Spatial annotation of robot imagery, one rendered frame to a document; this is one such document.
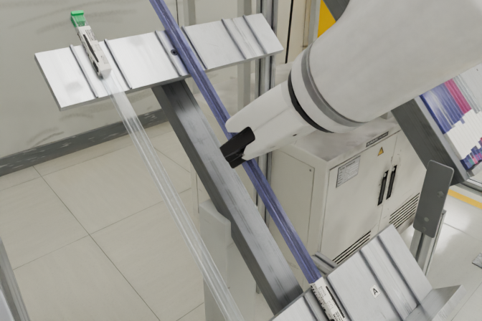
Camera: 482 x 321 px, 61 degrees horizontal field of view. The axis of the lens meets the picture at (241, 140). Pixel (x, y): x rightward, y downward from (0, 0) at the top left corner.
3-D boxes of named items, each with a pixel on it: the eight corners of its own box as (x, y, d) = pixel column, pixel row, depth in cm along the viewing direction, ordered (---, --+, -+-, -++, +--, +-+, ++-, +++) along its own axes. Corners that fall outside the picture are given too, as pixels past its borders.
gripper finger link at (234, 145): (283, 109, 39) (285, 115, 45) (212, 146, 40) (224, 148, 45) (289, 120, 39) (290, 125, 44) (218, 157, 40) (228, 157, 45)
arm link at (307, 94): (355, 27, 38) (333, 44, 40) (291, 44, 33) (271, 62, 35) (399, 106, 37) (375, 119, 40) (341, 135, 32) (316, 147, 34)
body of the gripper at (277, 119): (345, 42, 40) (280, 93, 49) (271, 63, 34) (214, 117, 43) (382, 109, 39) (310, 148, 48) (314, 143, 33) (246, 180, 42)
